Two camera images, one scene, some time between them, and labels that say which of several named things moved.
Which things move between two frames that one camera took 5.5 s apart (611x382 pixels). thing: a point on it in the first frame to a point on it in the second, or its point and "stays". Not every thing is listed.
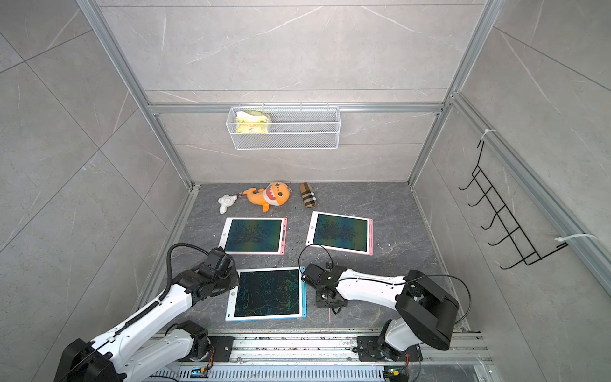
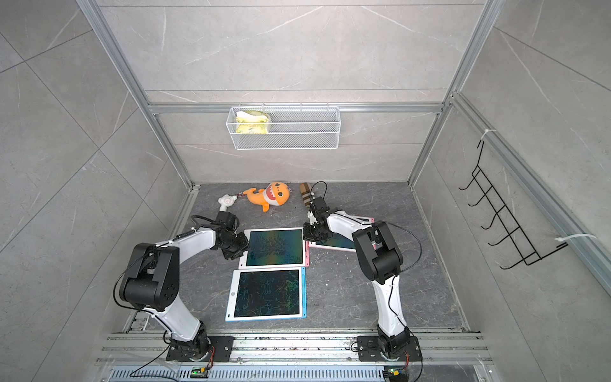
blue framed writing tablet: x=268 y=294 stays
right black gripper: x=321 y=305 to x=309 y=236
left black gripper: x=233 y=272 to x=245 y=246
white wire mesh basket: x=285 y=128 stays
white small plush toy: x=225 y=201 stays
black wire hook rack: x=503 y=218 stays
